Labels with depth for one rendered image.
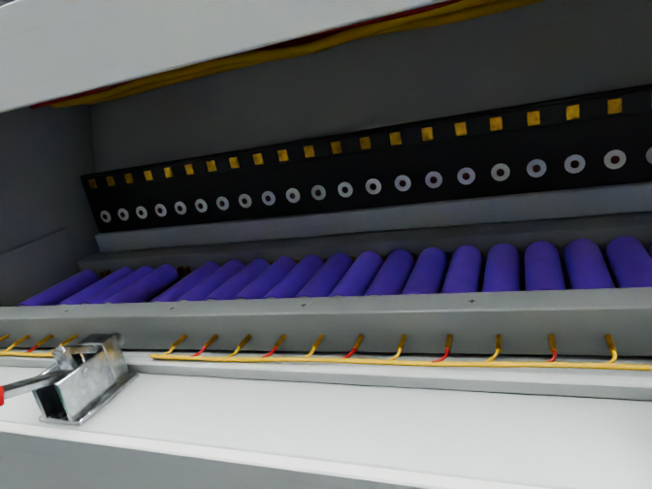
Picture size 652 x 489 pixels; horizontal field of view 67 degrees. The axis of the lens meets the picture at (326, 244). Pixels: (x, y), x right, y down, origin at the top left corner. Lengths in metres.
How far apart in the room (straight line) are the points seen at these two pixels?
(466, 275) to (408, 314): 0.05
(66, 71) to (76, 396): 0.15
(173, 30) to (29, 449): 0.20
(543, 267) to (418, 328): 0.08
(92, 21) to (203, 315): 0.15
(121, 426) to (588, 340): 0.20
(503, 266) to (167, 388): 0.18
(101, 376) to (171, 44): 0.16
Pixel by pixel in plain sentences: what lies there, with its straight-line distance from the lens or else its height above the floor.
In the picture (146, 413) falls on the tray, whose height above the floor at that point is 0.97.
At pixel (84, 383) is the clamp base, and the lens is 0.27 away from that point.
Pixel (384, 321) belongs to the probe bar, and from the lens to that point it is 0.23.
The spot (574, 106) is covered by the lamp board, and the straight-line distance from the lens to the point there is 0.32.
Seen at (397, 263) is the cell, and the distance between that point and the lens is 0.29.
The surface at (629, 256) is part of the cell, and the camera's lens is 0.28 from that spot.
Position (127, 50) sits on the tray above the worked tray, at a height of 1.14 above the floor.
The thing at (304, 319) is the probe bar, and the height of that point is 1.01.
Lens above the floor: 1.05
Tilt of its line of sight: level
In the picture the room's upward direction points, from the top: 4 degrees counter-clockwise
